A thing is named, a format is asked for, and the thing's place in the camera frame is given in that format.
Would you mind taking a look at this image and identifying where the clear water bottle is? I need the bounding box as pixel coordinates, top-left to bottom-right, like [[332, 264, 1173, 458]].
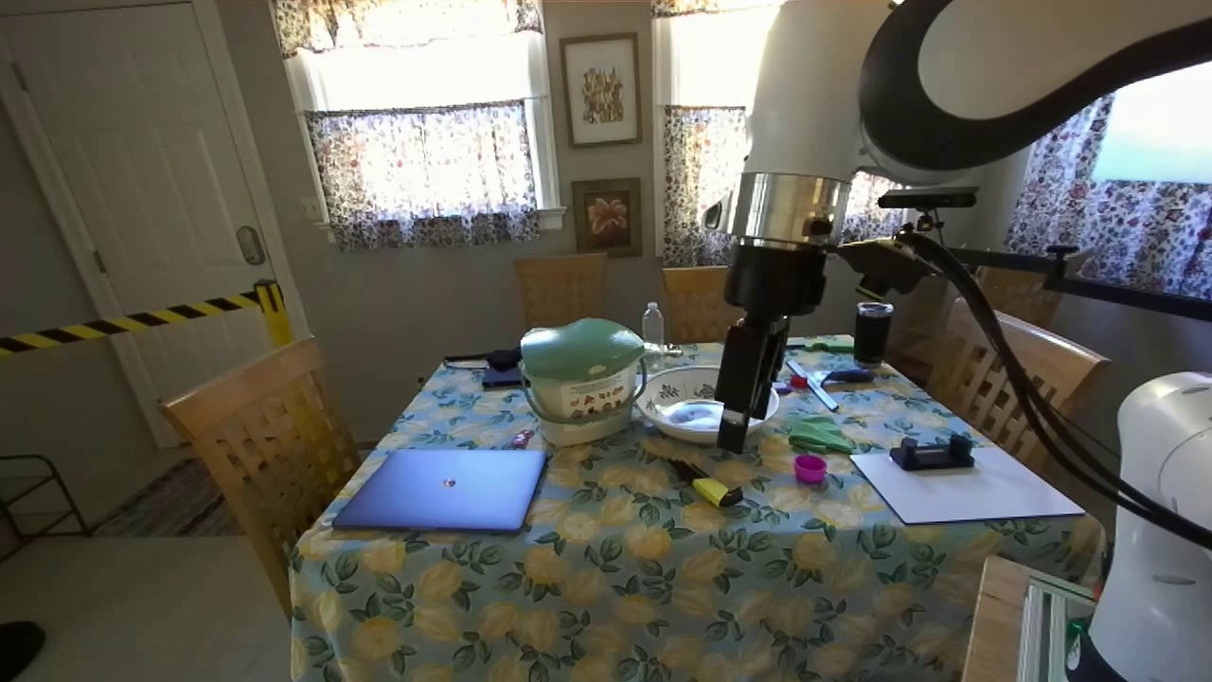
[[636, 300, 669, 351]]

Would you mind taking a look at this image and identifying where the black stapler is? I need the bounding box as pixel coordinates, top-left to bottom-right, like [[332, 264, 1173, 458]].
[[886, 429, 982, 478]]

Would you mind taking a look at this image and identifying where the white panel door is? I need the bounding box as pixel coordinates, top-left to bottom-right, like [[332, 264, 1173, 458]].
[[0, 0, 310, 454]]

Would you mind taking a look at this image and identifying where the small pink cup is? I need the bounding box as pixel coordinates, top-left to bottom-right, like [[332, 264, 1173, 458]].
[[789, 446, 832, 491]]

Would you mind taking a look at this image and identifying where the wooden lattice back chair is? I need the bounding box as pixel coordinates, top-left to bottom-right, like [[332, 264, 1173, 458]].
[[658, 260, 748, 347], [510, 251, 613, 336], [925, 290, 1113, 473], [158, 334, 365, 612]]

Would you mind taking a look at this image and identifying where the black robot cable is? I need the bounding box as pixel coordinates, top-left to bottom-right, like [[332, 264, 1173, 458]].
[[895, 232, 1212, 552]]

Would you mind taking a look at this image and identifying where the floral cafe curtain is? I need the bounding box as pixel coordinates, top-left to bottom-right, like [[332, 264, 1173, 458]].
[[304, 98, 548, 254], [658, 103, 764, 270], [1003, 91, 1212, 302]]

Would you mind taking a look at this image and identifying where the black camera stand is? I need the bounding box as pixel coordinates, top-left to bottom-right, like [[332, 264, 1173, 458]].
[[910, 203, 1212, 312]]

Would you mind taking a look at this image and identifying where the white slow cooker pot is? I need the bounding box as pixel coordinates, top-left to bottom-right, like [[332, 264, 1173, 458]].
[[517, 355, 655, 451]]

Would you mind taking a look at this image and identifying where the yellow black marker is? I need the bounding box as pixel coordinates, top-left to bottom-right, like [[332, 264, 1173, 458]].
[[663, 454, 748, 515]]

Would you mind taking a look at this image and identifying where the black metal frame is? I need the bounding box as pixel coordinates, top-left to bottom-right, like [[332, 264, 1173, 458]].
[[0, 446, 96, 548]]

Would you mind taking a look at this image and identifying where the small dark framed picture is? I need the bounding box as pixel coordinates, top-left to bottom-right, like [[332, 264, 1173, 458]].
[[567, 173, 646, 260]]

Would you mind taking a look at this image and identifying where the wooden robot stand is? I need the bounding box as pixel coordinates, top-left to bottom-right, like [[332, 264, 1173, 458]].
[[962, 552, 1103, 682]]

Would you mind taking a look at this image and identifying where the green cloth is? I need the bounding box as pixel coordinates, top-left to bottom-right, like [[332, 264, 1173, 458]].
[[767, 410, 862, 458]]

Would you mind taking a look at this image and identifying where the floral curtain valance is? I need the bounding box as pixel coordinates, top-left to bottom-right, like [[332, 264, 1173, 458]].
[[267, 0, 548, 60]]

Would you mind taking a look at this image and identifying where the black stereo camera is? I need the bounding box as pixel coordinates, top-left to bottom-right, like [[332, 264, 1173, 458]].
[[876, 180, 983, 215]]

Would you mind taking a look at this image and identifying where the white printed bowl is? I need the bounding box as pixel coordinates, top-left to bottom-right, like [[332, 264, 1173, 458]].
[[634, 381, 777, 451]]

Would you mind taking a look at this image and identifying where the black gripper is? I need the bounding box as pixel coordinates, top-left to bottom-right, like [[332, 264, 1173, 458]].
[[713, 242, 832, 458]]

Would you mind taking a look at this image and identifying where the floral tablecloth table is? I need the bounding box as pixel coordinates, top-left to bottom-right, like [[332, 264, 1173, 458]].
[[284, 336, 1116, 682]]

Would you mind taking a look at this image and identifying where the green slow cooker lid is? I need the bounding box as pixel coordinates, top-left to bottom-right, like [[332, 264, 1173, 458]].
[[516, 313, 646, 381]]

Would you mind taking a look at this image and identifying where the yellow black caution barrier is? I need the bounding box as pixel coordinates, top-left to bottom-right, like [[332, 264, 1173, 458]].
[[0, 278, 299, 358]]

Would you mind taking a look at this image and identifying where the framed botanical print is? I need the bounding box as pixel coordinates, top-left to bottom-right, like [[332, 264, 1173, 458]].
[[557, 30, 646, 155]]

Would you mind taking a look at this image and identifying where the closed dark blue laptop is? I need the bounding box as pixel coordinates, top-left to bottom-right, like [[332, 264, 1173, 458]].
[[327, 443, 551, 537]]

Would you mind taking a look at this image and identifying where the white paper sheet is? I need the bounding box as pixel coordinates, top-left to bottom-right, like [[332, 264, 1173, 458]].
[[848, 438, 1087, 530]]

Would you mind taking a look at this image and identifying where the black tumbler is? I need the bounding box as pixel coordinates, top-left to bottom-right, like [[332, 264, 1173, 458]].
[[852, 294, 901, 371]]

